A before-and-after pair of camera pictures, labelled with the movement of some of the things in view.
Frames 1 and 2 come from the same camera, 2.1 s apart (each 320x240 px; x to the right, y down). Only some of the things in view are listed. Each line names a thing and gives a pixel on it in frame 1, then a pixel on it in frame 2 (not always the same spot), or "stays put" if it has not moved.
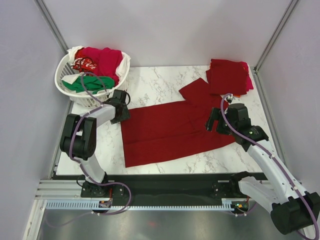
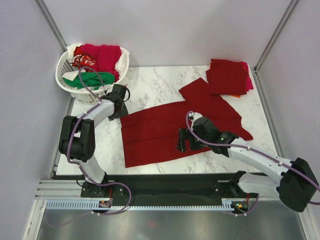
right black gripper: (215, 115) to (184, 134)
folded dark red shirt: (227, 77) stays put
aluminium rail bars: (58, 189) stays put
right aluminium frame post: (285, 18) stays put
